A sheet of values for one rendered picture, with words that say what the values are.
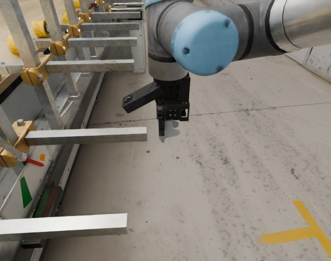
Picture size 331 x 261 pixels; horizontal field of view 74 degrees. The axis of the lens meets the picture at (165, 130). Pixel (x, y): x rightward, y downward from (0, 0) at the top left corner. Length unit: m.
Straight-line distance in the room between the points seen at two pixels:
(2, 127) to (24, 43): 0.27
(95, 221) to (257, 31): 0.45
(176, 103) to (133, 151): 1.29
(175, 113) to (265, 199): 1.18
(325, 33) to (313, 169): 1.68
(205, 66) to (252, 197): 1.33
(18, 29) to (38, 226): 0.53
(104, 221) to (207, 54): 0.36
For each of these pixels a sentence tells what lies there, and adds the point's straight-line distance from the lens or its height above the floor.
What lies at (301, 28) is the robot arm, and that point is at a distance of 0.36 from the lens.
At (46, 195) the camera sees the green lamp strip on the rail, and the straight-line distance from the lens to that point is 0.75.
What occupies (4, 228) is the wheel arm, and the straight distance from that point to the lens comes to 0.56.
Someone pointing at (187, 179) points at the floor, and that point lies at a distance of 1.60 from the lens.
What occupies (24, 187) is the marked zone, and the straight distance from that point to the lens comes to 0.71.
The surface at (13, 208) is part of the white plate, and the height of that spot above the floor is 0.76.
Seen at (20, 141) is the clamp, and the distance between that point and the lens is 0.69.
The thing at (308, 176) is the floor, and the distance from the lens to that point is 1.90.
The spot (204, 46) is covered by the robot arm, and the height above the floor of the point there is 1.15.
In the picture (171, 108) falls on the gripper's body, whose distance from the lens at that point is 0.54.
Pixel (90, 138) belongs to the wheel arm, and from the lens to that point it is 0.64.
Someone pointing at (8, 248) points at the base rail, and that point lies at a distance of 0.71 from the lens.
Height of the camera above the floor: 1.25
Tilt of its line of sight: 39 degrees down
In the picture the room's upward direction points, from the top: straight up
